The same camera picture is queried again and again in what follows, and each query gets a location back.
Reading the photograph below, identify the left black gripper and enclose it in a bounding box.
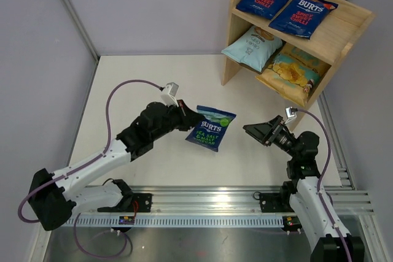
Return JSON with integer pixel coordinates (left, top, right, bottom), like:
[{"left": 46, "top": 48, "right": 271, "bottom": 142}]
[{"left": 151, "top": 99, "right": 204, "bottom": 142}]

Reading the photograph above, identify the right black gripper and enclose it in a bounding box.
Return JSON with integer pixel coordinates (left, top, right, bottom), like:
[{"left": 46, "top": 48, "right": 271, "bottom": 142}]
[{"left": 243, "top": 115, "right": 299, "bottom": 159}]

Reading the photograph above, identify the blue sea salt vinegar bag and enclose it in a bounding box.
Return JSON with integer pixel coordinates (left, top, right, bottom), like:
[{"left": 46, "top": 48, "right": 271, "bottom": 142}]
[{"left": 185, "top": 105, "right": 236, "bottom": 152}]

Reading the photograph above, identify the tan salt vinegar chips bag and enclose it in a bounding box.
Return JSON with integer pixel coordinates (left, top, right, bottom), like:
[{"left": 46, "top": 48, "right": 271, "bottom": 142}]
[{"left": 256, "top": 43, "right": 330, "bottom": 107}]

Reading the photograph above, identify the light blue cassava chips bag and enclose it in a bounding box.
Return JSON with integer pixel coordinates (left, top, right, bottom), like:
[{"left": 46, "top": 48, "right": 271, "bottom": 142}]
[{"left": 221, "top": 26, "right": 283, "bottom": 72}]

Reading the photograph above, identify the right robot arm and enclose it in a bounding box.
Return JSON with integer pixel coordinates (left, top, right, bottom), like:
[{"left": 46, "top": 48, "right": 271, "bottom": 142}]
[{"left": 243, "top": 115, "right": 365, "bottom": 261}]

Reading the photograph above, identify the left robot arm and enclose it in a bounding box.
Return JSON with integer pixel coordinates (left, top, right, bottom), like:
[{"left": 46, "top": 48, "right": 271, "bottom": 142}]
[{"left": 21, "top": 99, "right": 204, "bottom": 231}]

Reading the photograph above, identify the wooden two-tier shelf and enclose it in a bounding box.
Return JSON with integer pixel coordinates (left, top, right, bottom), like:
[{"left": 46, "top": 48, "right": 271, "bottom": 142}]
[{"left": 225, "top": 0, "right": 375, "bottom": 110}]

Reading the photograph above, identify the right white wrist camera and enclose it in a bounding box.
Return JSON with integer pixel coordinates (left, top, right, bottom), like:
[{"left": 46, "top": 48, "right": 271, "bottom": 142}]
[{"left": 285, "top": 107, "right": 298, "bottom": 125}]

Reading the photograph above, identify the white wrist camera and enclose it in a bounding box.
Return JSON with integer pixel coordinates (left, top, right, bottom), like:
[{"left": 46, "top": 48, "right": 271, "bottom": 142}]
[
  {"left": 285, "top": 107, "right": 298, "bottom": 125},
  {"left": 160, "top": 82, "right": 179, "bottom": 107}
]

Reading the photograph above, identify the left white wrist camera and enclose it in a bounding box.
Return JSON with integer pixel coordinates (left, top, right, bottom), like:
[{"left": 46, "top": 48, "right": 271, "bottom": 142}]
[{"left": 160, "top": 82, "right": 179, "bottom": 107}]

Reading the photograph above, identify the right black base bracket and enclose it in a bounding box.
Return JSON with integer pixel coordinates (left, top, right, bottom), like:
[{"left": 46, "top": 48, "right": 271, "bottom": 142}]
[{"left": 252, "top": 191, "right": 293, "bottom": 213}]

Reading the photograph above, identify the black base bracket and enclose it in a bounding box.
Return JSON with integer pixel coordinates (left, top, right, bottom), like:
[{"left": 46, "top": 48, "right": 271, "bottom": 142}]
[
  {"left": 122, "top": 193, "right": 153, "bottom": 213},
  {"left": 252, "top": 191, "right": 293, "bottom": 213}
]

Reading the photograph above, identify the aluminium mounting rail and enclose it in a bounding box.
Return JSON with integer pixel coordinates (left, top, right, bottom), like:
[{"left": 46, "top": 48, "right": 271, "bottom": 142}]
[{"left": 131, "top": 185, "right": 375, "bottom": 215}]

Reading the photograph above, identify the left black base bracket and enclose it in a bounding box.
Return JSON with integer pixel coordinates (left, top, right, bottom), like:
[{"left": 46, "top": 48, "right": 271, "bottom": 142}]
[{"left": 122, "top": 193, "right": 153, "bottom": 213}]

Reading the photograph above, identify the white slotted cable duct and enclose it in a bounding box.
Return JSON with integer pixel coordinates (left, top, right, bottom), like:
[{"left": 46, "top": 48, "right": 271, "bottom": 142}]
[{"left": 64, "top": 215, "right": 284, "bottom": 228}]

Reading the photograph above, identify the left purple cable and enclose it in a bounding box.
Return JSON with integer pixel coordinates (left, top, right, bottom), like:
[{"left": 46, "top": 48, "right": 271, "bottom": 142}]
[{"left": 17, "top": 79, "right": 163, "bottom": 258}]

